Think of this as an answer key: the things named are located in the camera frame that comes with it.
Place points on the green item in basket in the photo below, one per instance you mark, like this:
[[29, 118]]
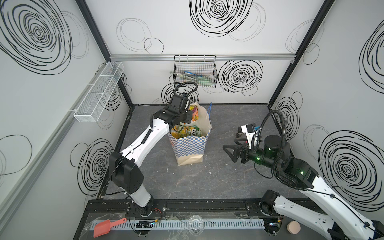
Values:
[[205, 82]]

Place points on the blue handled tool in basket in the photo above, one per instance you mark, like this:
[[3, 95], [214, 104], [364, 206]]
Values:
[[191, 74]]

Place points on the black wire wall basket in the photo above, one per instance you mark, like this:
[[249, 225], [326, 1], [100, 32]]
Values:
[[204, 65]]

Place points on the beige round sponge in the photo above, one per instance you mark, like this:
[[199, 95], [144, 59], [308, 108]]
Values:
[[293, 227]]

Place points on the black lid spice jar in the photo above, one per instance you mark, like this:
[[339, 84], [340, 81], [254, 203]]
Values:
[[239, 133]]

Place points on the white wire wall shelf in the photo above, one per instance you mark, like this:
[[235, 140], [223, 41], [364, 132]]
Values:
[[97, 97]]

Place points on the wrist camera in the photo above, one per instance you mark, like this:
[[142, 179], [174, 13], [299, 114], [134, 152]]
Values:
[[178, 104], [252, 133]]

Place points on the red plastic scoop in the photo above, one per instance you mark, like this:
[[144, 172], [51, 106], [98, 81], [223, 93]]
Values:
[[104, 227]]

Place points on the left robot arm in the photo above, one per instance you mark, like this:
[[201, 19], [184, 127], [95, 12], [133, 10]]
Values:
[[124, 166]]

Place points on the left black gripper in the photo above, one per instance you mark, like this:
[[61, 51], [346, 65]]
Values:
[[182, 117]]

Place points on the blue checkered paper bag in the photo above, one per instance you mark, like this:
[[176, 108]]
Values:
[[190, 150]]

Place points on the orange pink Fox's candy bag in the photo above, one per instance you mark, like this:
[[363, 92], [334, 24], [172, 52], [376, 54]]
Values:
[[195, 112]]

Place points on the green Fox's spring tea bag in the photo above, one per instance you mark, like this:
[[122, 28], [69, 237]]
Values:
[[180, 131]]

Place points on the white slotted cable duct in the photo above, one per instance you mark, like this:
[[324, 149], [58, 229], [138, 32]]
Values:
[[211, 224]]

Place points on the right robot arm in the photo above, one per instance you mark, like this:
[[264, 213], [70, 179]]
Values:
[[337, 221]]

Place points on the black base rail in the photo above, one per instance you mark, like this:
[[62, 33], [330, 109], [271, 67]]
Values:
[[164, 208]]

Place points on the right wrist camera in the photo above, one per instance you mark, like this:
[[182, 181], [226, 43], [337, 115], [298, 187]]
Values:
[[252, 133]]

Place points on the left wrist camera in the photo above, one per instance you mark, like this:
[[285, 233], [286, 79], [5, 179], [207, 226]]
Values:
[[178, 104]]

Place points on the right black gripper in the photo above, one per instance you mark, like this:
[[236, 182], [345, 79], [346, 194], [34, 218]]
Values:
[[243, 155]]

